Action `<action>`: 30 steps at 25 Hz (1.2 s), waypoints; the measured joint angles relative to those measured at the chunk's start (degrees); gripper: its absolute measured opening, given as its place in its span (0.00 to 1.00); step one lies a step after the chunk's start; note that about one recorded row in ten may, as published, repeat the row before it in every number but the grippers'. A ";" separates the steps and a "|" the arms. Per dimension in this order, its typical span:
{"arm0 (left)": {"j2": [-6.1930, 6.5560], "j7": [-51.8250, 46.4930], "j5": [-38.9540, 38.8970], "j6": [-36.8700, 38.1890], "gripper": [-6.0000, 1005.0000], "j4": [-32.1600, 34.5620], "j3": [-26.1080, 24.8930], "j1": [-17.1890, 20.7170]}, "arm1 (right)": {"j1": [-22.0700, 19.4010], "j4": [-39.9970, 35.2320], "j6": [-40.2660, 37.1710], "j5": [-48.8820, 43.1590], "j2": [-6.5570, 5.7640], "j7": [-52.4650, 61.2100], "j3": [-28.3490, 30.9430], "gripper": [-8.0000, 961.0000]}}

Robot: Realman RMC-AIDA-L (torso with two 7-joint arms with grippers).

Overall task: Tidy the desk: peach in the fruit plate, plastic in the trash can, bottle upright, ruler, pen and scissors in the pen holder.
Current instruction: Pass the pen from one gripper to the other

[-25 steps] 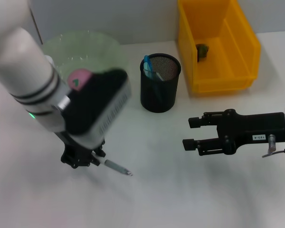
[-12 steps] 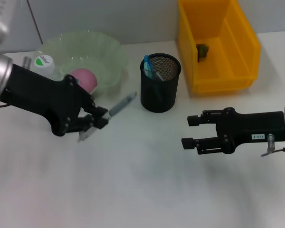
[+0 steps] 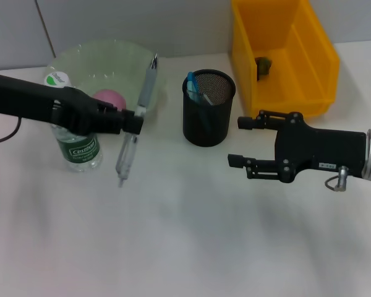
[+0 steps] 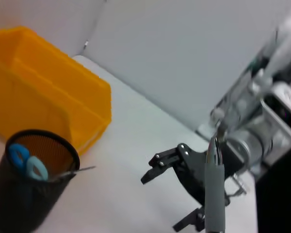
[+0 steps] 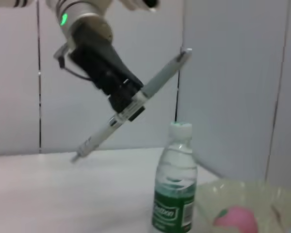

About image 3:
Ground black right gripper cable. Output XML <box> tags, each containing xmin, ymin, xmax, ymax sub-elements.
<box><xmin>324</xmin><ymin>165</ymin><xmax>350</xmax><ymax>192</ymax></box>

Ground yellow plastic bin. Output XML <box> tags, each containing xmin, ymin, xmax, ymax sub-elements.
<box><xmin>229</xmin><ymin>0</ymin><xmax>341</xmax><ymax>121</ymax></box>

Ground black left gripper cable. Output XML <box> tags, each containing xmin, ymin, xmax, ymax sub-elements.
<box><xmin>0</xmin><ymin>117</ymin><xmax>22</xmax><ymax>146</ymax></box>

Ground pink toy peach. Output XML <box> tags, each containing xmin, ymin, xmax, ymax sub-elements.
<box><xmin>92</xmin><ymin>88</ymin><xmax>127</xmax><ymax>111</ymax></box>

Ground green label water bottle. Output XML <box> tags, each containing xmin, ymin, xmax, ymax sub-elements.
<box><xmin>43</xmin><ymin>71</ymin><xmax>103</xmax><ymax>173</ymax></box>

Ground blue scissors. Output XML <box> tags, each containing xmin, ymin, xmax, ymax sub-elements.
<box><xmin>187</xmin><ymin>72</ymin><xmax>214</xmax><ymax>131</ymax></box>

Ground clear grey ballpoint pen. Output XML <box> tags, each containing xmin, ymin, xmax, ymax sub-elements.
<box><xmin>116</xmin><ymin>52</ymin><xmax>160</xmax><ymax>188</ymax></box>

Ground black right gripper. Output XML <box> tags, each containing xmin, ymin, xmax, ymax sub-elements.
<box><xmin>228</xmin><ymin>110</ymin><xmax>368</xmax><ymax>184</ymax></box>

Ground translucent green fruit bowl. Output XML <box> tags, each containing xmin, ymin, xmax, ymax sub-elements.
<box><xmin>45</xmin><ymin>38</ymin><xmax>168</xmax><ymax>124</ymax></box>

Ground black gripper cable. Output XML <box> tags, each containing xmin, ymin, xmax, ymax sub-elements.
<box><xmin>0</xmin><ymin>117</ymin><xmax>22</xmax><ymax>146</ymax></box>
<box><xmin>324</xmin><ymin>165</ymin><xmax>350</xmax><ymax>192</ymax></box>

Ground black mesh pen cup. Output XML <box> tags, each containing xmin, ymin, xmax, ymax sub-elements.
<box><xmin>182</xmin><ymin>68</ymin><xmax>237</xmax><ymax>148</ymax></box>

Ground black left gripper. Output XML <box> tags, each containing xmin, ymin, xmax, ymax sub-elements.
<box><xmin>0</xmin><ymin>73</ymin><xmax>118</xmax><ymax>136</ymax></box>

